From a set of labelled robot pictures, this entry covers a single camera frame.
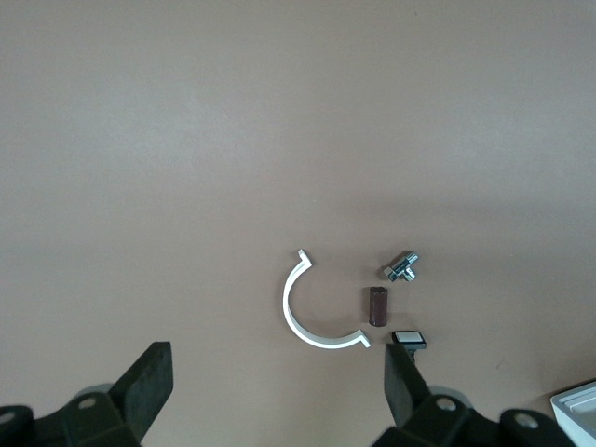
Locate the chrome angle valve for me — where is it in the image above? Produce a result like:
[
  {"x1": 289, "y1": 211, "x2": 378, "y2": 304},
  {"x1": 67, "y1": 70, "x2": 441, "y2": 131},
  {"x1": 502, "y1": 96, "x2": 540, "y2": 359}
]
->
[{"x1": 381, "y1": 250, "x2": 422, "y2": 283}]

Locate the white half-ring pipe clamp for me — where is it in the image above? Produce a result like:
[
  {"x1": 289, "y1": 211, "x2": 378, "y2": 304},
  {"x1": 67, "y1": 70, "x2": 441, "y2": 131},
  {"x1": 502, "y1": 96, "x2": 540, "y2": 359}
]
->
[{"x1": 282, "y1": 250, "x2": 373, "y2": 349}]

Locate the dark brown cylindrical capacitor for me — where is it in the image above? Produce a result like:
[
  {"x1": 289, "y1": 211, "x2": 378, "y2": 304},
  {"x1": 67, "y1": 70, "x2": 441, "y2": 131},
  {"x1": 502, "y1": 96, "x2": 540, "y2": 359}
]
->
[{"x1": 362, "y1": 286, "x2": 390, "y2": 327}]

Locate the square white-faced black pushbutton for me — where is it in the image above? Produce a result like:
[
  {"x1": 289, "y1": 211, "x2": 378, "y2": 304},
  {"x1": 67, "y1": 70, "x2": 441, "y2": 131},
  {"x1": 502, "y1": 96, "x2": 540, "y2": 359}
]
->
[{"x1": 389, "y1": 329, "x2": 427, "y2": 364}]

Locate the white drawer cabinet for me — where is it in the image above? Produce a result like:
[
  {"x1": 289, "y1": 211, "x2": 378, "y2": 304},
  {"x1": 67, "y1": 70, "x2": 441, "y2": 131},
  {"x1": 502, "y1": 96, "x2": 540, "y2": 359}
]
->
[{"x1": 549, "y1": 380, "x2": 596, "y2": 447}]

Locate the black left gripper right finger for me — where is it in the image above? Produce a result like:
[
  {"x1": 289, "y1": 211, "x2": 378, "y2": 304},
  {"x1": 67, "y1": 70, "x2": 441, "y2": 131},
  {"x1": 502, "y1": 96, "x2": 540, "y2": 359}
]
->
[{"x1": 372, "y1": 343, "x2": 578, "y2": 447}]

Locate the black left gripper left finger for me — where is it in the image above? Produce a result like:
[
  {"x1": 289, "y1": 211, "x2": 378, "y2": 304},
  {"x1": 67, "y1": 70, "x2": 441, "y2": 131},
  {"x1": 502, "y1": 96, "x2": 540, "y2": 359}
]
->
[{"x1": 0, "y1": 342, "x2": 174, "y2": 447}]

